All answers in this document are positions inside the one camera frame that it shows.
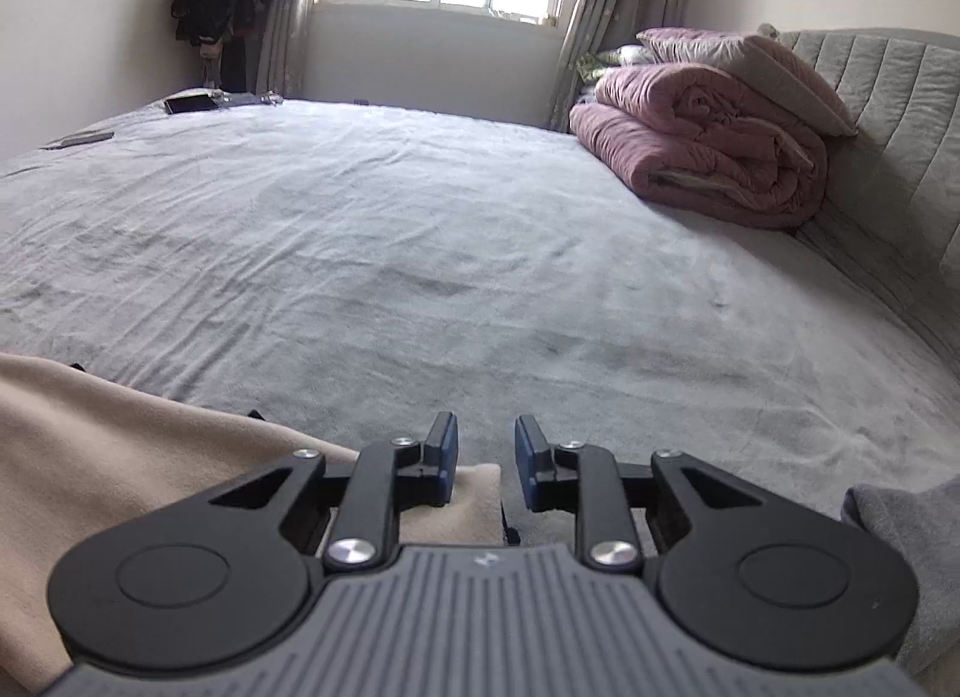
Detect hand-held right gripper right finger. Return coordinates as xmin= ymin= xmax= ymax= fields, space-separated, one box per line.
xmin=514 ymin=414 xmax=752 ymax=568

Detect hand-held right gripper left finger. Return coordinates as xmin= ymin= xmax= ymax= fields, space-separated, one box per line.
xmin=206 ymin=412 xmax=461 ymax=570

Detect cream and black shirt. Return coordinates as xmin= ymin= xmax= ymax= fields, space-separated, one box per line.
xmin=0 ymin=352 xmax=520 ymax=695

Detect grey bed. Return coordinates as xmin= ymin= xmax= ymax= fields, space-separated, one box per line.
xmin=0 ymin=95 xmax=960 ymax=529

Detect pink folded quilt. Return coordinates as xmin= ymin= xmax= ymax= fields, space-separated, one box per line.
xmin=568 ymin=62 xmax=831 ymax=231

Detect grey cloth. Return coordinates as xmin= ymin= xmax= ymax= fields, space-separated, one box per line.
xmin=840 ymin=475 xmax=960 ymax=692

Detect black tablet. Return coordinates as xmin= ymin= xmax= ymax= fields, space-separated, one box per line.
xmin=163 ymin=92 xmax=227 ymax=117

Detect pink and grey pillow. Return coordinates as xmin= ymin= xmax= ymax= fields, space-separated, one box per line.
xmin=635 ymin=23 xmax=860 ymax=139

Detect black phone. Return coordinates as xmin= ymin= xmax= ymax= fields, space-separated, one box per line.
xmin=43 ymin=130 xmax=116 ymax=151

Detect grey quilted headboard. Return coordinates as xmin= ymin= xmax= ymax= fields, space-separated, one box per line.
xmin=775 ymin=26 xmax=960 ymax=369

